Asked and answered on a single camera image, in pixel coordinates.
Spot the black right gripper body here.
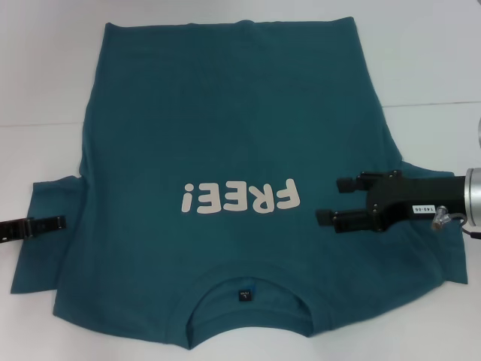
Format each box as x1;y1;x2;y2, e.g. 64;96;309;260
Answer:
366;169;467;232

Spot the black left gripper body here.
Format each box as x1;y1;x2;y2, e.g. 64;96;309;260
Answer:
0;219;26;244

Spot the teal t-shirt with FREE print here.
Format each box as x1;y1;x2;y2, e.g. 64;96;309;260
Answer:
13;17;469;341

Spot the silver plug with dark cable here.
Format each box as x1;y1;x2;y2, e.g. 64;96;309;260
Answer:
431;205;481;240

